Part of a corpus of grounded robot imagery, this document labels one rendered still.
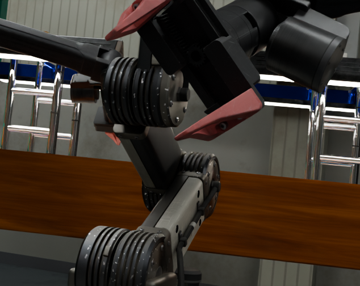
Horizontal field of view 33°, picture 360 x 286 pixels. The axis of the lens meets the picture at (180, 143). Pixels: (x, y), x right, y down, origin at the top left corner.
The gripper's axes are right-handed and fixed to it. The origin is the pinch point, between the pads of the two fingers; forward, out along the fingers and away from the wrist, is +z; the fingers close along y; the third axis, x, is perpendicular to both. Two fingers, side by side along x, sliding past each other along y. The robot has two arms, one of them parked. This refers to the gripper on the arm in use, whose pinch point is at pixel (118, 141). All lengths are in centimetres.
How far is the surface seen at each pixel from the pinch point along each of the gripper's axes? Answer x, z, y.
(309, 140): -39, 33, -55
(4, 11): -116, 42, 82
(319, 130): -25, 14, -55
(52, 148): -15.7, 22.2, 26.3
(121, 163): 18.5, -12.1, -5.6
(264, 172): -146, 169, -47
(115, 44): -27.6, -10.6, 5.8
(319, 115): -28, 11, -54
